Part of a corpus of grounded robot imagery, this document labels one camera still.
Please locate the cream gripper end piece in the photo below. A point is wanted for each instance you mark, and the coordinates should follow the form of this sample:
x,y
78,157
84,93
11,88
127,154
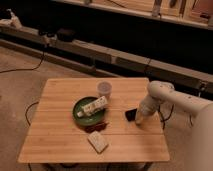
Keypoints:
x,y
139,117

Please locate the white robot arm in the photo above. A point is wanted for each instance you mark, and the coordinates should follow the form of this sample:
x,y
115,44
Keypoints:
x,y
199,156

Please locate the red chili pepper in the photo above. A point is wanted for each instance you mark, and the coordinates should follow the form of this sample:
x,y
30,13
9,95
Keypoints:
x,y
97,127

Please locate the white tube on plate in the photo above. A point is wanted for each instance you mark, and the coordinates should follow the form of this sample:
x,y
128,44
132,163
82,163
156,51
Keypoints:
x,y
93,107

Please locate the green round plate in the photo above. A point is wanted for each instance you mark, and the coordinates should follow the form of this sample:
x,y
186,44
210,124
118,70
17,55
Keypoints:
x,y
87,120

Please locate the translucent plastic cup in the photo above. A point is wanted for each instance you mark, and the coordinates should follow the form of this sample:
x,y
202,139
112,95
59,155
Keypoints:
x,y
104,89

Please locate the white sponge block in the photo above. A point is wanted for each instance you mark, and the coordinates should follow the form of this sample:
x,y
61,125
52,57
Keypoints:
x,y
98,141

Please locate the wooden folding table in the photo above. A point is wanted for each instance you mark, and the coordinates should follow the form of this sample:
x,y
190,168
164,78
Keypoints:
x,y
53,137

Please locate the black device on ledge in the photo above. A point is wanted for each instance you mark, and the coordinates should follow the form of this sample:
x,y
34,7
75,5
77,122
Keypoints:
x,y
65,35

